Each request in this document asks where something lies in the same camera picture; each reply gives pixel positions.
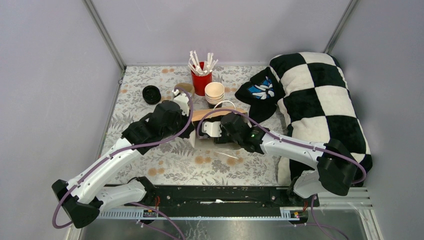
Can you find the black cloth blue print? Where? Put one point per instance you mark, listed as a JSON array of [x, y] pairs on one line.
[[261, 93]]

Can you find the right aluminium frame post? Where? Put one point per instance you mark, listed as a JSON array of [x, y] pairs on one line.
[[347, 14]]

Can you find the left aluminium frame post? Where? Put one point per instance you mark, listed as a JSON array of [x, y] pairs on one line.
[[94, 14]]

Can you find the stacked cardboard cup carriers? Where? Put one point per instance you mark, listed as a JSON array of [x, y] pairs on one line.
[[187, 87]]

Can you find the stack of black lids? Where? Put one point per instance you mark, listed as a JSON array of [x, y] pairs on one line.
[[151, 94]]

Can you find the stack of paper cups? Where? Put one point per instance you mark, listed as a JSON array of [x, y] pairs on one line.
[[214, 94]]

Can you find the red straw holder cup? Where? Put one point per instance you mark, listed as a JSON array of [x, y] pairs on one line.
[[200, 81]]

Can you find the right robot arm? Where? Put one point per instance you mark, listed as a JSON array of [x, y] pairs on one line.
[[331, 167]]

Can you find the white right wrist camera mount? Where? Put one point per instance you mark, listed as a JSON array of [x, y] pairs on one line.
[[212, 129]]

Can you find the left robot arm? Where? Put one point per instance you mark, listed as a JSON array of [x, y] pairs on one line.
[[85, 196]]

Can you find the brown paper takeout bag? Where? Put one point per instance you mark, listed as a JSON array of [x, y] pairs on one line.
[[202, 141]]

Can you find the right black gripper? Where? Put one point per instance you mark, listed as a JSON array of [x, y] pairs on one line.
[[224, 138]]

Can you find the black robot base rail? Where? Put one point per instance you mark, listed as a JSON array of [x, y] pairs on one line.
[[223, 201]]

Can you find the aluminium frame post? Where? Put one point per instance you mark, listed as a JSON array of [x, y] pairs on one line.
[[94, 14], [347, 14]]

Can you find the floral patterned table mat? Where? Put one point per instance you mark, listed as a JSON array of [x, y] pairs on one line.
[[177, 162]]

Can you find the black white checkered pillow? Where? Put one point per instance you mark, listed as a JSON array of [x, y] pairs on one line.
[[314, 98]]

